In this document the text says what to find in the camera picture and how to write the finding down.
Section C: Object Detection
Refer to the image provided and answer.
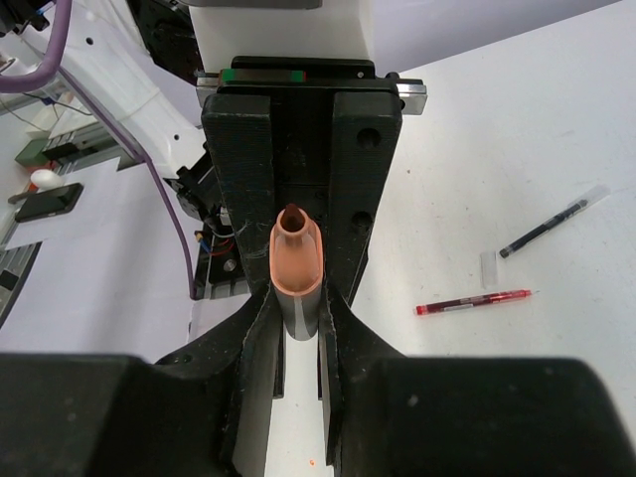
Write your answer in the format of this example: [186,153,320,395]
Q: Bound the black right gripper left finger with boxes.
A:
[1,286,281,476]

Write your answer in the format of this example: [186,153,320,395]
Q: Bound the white egg-shaped object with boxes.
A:
[30,169,65,191]

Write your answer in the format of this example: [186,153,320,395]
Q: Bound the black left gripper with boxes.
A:
[196,1,426,303]

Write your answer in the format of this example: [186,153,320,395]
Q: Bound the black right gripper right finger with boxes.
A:
[319,285,635,476]

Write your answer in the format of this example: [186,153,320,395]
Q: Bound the red pen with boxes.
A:
[414,289,534,316]

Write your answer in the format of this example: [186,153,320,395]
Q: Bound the black smartphone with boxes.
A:
[14,183,83,224]

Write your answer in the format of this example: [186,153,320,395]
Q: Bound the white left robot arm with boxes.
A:
[1,1,426,301]

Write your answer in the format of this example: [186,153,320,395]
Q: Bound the black pen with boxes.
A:
[498,185,610,258]

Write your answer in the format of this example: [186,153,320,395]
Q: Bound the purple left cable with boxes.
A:
[0,0,198,299]

